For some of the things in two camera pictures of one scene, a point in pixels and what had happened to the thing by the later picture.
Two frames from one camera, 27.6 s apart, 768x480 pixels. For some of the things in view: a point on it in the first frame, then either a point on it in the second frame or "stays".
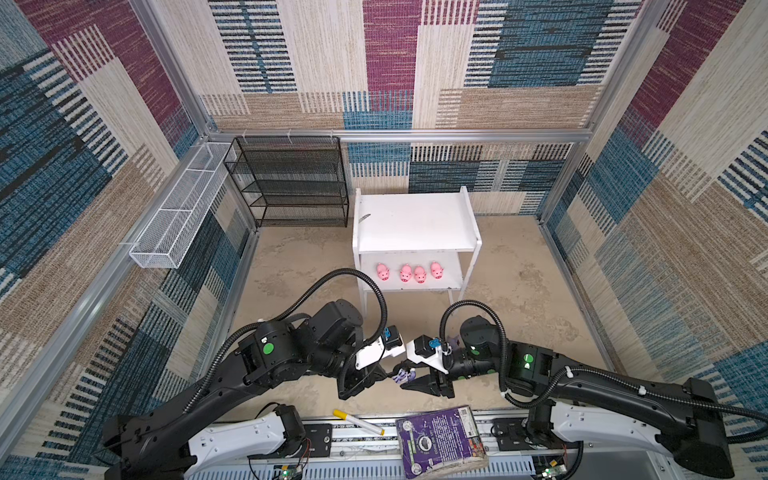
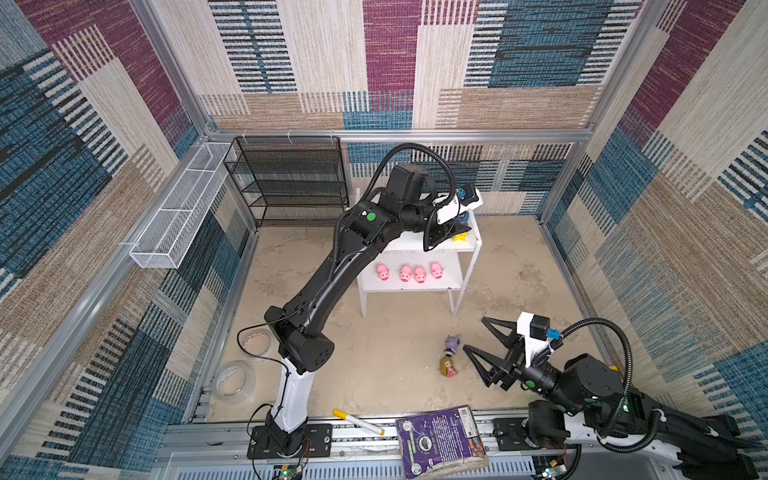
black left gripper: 363,378 → 443,233
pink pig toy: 383,272 stays
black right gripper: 431,385 → 515,358
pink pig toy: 436,270 stays
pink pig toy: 420,274 stays
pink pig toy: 406,273 stays
